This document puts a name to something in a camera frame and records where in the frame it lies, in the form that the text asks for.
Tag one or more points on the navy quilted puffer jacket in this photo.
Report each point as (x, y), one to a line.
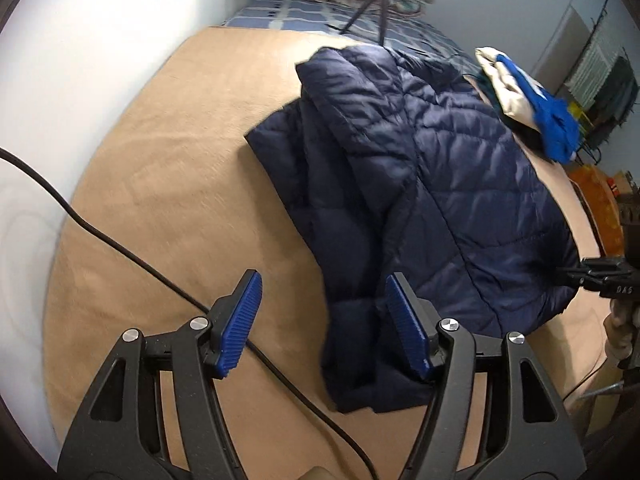
(387, 163)

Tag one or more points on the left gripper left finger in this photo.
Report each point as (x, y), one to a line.
(152, 411)

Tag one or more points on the yellow crate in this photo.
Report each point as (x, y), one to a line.
(581, 117)

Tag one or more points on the white cream garment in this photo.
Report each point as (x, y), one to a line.
(516, 91)

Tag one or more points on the cardboard box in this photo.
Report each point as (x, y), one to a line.
(622, 183)

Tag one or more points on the bright blue garment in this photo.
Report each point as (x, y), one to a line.
(558, 128)

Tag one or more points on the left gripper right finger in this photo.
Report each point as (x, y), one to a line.
(495, 413)

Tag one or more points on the white gloved right hand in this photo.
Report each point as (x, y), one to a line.
(620, 326)

